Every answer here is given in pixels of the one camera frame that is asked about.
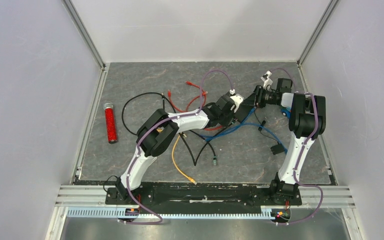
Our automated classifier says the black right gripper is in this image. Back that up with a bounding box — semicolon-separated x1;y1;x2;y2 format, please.
241;86;276;110

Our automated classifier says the black network switch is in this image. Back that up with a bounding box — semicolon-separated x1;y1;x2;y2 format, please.
233;104;254;123

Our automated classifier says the blue ethernet cable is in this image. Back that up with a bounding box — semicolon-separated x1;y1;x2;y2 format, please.
203;107;289;153

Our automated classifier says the black ethernet cable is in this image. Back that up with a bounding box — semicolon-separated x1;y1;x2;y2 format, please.
121;92;219;167

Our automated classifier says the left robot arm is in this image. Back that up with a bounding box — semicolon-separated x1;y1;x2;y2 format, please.
115;92;244;204

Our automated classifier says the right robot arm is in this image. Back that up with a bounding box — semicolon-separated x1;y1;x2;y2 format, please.
236;77;327;204

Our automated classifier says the blue lego brick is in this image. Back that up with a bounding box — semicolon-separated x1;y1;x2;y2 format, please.
280;107;291;119

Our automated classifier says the red glitter tube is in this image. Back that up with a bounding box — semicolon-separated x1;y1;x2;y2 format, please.
103;102;118;144

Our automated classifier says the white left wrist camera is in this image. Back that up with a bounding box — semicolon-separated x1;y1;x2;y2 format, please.
229;88;244;111

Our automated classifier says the black power adapter cable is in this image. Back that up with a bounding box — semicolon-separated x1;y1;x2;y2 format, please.
257;119;286;156

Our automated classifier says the yellow ethernet cable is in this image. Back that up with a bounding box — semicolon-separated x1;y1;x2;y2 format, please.
171;132;198;185

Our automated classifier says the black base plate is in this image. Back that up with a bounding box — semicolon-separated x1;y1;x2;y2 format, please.
105;182;303;215

